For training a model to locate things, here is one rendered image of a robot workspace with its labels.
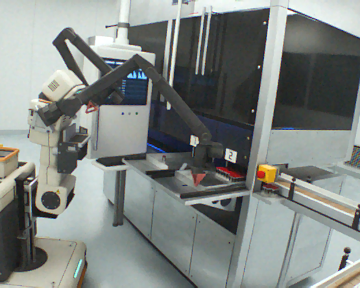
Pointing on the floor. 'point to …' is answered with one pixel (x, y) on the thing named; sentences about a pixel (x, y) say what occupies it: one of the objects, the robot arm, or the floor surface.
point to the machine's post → (259, 138)
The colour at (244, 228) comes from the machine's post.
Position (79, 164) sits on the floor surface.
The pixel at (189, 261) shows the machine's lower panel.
